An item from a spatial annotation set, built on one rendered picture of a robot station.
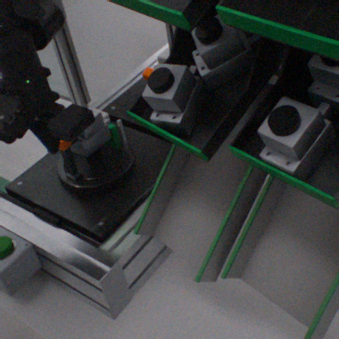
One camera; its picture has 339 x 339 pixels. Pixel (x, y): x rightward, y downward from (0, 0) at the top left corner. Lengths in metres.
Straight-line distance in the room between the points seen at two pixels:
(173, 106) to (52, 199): 0.40
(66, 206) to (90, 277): 0.15
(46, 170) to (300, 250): 0.51
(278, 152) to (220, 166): 0.20
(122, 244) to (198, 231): 0.15
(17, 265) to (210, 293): 0.31
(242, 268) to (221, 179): 0.12
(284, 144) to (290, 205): 0.20
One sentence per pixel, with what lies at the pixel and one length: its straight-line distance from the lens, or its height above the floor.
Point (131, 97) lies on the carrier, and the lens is 1.15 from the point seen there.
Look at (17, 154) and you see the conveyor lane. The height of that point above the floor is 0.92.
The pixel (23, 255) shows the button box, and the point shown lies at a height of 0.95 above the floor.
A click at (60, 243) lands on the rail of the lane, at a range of 0.90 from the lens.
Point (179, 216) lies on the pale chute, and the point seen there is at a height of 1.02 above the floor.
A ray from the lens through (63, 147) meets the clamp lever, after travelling 0.89.
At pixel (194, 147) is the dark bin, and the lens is 0.60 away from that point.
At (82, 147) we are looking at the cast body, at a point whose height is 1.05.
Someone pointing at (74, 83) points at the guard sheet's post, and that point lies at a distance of 1.14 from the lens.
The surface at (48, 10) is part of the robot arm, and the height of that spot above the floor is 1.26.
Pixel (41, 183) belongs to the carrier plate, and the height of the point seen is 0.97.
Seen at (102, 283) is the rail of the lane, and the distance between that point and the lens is 0.83.
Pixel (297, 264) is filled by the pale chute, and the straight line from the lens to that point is 0.71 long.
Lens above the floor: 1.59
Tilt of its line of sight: 41 degrees down
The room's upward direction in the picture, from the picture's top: 12 degrees counter-clockwise
